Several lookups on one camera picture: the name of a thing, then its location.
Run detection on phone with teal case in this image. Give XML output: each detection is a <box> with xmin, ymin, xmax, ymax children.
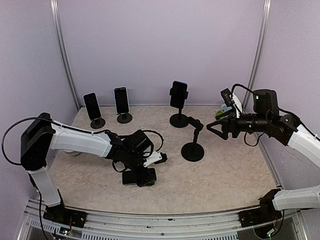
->
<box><xmin>121</xmin><ymin>171</ymin><xmax>158</xmax><ymax>186</ymax></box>

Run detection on black clamp phone stand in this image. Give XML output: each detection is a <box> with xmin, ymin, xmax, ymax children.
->
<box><xmin>168</xmin><ymin>86</ymin><xmax>190</xmax><ymax>129</ymax></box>

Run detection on phone with dark-blue case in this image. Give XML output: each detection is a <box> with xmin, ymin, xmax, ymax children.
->
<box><xmin>169</xmin><ymin>80</ymin><xmax>189</xmax><ymax>109</ymax></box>

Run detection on folding phone stand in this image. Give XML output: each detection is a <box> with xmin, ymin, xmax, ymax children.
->
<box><xmin>90</xmin><ymin>118</ymin><xmax>106</xmax><ymax>130</ymax></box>
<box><xmin>116</xmin><ymin>113</ymin><xmax>133</xmax><ymax>124</ymax></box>

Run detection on phone with light-blue case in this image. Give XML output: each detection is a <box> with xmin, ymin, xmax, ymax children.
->
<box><xmin>114</xmin><ymin>87</ymin><xmax>130</xmax><ymax>114</ymax></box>

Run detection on phone with lilac case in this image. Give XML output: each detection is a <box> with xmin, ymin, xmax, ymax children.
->
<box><xmin>83</xmin><ymin>92</ymin><xmax>102</xmax><ymax>120</ymax></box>

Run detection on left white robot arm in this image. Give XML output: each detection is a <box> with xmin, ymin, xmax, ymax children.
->
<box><xmin>3</xmin><ymin>112</ymin><xmax>168</xmax><ymax>223</ymax></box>

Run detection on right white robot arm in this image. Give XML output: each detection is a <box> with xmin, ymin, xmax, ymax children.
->
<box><xmin>206</xmin><ymin>89</ymin><xmax>320</xmax><ymax>222</ymax></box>

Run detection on green saucer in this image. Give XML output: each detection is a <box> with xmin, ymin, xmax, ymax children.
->
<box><xmin>215</xmin><ymin>110</ymin><xmax>231</xmax><ymax>120</ymax></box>

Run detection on white blue mug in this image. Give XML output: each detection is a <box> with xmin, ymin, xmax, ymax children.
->
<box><xmin>221</xmin><ymin>104</ymin><xmax>235</xmax><ymax>115</ymax></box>

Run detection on white bowl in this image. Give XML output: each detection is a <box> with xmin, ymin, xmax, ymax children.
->
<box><xmin>63</xmin><ymin>150</ymin><xmax>80</xmax><ymax>156</ymax></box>

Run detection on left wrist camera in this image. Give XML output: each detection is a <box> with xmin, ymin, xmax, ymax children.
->
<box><xmin>143</xmin><ymin>151</ymin><xmax>168</xmax><ymax>168</ymax></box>

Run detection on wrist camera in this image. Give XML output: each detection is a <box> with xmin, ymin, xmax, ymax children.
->
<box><xmin>220</xmin><ymin>88</ymin><xmax>243</xmax><ymax>118</ymax></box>
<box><xmin>143</xmin><ymin>151</ymin><xmax>168</xmax><ymax>168</ymax></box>

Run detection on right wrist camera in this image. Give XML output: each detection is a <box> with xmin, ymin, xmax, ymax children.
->
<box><xmin>220</xmin><ymin>88</ymin><xmax>243</xmax><ymax>118</ymax></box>

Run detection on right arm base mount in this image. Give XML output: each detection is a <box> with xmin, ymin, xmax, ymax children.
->
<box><xmin>238</xmin><ymin>208</ymin><xmax>283</xmax><ymax>228</ymax></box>

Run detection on front aluminium rail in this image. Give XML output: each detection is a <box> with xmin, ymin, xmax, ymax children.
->
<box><xmin>13</xmin><ymin>199</ymin><xmax>311</xmax><ymax>240</ymax></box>

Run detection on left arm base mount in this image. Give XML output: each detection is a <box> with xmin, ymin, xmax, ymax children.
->
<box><xmin>43</xmin><ymin>209</ymin><xmax>88</xmax><ymax>228</ymax></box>

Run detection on right aluminium frame post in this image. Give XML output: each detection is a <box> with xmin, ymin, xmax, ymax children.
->
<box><xmin>242</xmin><ymin>0</ymin><xmax>272</xmax><ymax>108</ymax></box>

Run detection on aluminium frame post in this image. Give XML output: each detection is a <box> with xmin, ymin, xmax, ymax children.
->
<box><xmin>242</xmin><ymin>0</ymin><xmax>272</xmax><ymax>108</ymax></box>
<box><xmin>50</xmin><ymin>0</ymin><xmax>82</xmax><ymax>111</ymax></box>

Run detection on left aluminium frame post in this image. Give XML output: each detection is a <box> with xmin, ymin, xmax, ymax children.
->
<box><xmin>50</xmin><ymin>0</ymin><xmax>82</xmax><ymax>111</ymax></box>

